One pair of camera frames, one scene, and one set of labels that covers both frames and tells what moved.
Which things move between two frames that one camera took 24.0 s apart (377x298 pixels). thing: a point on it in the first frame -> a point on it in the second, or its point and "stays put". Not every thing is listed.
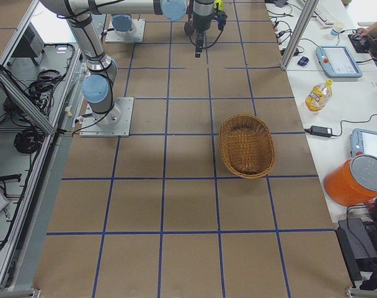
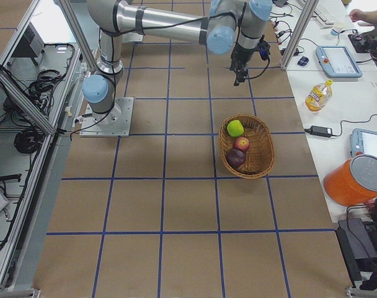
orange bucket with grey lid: (362, 178) stays put
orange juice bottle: (319, 96) stays put
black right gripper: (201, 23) -> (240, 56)
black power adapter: (319, 131) stays put
